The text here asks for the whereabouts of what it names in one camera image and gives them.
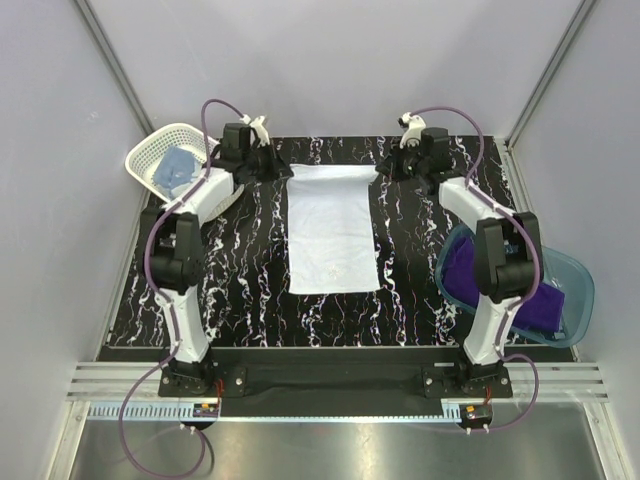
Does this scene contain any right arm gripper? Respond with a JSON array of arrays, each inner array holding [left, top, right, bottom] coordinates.
[[376, 139, 428, 184]]

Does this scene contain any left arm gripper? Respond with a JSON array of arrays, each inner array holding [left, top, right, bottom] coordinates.
[[241, 139, 292, 184]]

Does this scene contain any light blue towel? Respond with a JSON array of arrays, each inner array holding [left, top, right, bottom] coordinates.
[[152, 146, 201, 200]]

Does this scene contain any white towel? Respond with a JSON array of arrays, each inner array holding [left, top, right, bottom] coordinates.
[[286, 164, 381, 295]]

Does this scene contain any purple microfiber towel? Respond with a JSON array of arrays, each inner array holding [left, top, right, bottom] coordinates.
[[438, 236, 565, 333]]

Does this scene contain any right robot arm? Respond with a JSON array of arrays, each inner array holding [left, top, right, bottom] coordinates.
[[376, 146, 543, 397]]

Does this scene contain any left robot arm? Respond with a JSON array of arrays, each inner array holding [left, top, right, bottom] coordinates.
[[140, 145, 292, 396]]

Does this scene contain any white perforated laundry basket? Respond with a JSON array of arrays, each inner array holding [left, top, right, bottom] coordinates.
[[125, 123, 244, 224]]

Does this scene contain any blue transparent plastic tray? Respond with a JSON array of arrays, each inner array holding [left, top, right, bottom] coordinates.
[[434, 225, 595, 348]]

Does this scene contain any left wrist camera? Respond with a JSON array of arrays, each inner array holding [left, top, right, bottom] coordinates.
[[221, 115, 271, 151]]

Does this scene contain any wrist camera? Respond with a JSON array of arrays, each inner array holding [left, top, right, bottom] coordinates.
[[398, 112, 450, 159], [221, 115, 271, 151]]

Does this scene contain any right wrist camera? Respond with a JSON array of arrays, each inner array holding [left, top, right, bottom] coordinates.
[[398, 112, 450, 159]]

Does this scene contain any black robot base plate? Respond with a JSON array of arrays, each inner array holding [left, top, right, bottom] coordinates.
[[159, 347, 513, 399]]

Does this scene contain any aluminium frame rail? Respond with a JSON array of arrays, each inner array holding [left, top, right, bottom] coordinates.
[[66, 362, 609, 423]]

